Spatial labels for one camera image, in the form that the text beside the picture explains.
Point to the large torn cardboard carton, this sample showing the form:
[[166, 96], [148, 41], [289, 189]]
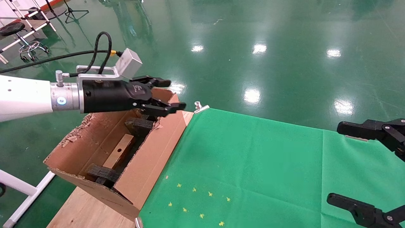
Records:
[[158, 152]]

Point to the black foam block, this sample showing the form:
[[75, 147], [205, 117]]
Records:
[[139, 126], [101, 174]]

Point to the silver binder clip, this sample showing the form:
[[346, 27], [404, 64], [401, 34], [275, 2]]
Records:
[[200, 108], [138, 222]]

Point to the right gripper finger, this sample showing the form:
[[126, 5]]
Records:
[[389, 133], [367, 215]]

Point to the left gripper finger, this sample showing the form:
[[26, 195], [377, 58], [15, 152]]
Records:
[[161, 109], [152, 81]]

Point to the black tripod stand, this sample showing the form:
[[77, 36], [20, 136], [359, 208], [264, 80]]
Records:
[[72, 9]]

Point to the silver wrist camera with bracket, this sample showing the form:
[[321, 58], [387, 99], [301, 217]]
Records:
[[128, 63]]

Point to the black caster wheel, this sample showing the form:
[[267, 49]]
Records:
[[2, 190]]

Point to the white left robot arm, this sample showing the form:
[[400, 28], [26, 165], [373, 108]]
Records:
[[22, 95]]

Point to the green table cloth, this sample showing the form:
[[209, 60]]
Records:
[[269, 164]]

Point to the wooden block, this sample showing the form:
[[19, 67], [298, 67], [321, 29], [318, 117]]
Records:
[[118, 152]]

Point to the white tube frame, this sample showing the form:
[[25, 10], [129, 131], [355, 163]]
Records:
[[19, 186]]

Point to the black round stool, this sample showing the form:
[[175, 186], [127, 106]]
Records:
[[12, 28]]

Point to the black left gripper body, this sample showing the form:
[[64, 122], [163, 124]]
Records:
[[110, 96]]

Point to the white tube rack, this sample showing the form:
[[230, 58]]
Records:
[[33, 24]]

